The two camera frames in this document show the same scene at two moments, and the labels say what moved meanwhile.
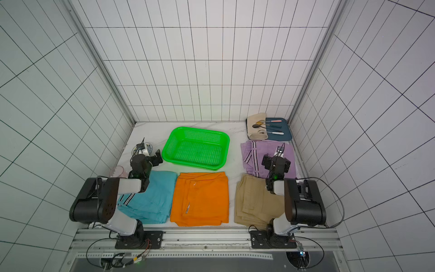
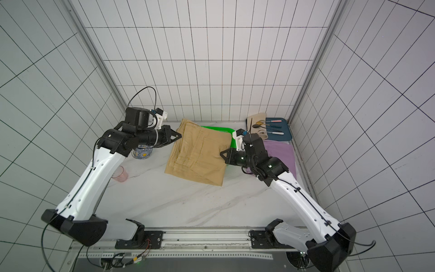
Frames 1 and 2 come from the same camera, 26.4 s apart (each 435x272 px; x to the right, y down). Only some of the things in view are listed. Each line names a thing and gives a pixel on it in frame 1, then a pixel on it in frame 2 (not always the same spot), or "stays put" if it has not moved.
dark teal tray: x=277 y=129 stays put
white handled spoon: x=277 y=133 stays put
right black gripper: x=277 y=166 → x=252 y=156
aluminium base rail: x=101 y=243 stays put
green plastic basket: x=196 y=148 → x=233 y=143
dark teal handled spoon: x=258 y=126 stays put
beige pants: x=255 y=206 → x=196 y=156
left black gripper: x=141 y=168 → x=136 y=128
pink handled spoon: x=263 y=120 stays put
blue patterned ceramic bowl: x=148 y=147 stays put
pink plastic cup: x=118 y=171 stays put
